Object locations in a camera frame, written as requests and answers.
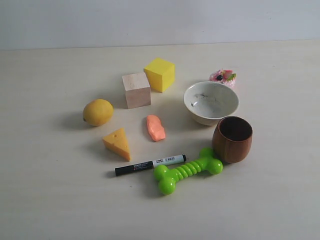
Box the orange soft putty lump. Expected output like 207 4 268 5
146 114 166 142

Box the plain wooden cube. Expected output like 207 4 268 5
122 72 151 109

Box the yellow cube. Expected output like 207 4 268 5
143 57 175 93

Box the yellow cheese wedge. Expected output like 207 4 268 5
102 128 131 162

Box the white ceramic bowl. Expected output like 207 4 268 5
183 81 240 126

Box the green bone toy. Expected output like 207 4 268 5
154 147 224 195

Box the yellow lemon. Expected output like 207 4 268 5
82 98 114 126

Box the black white marker pen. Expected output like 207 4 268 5
114 154 187 177

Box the brown wooden cup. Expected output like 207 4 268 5
212 116 253 164

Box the pink toy cake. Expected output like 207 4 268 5
208 69 237 88

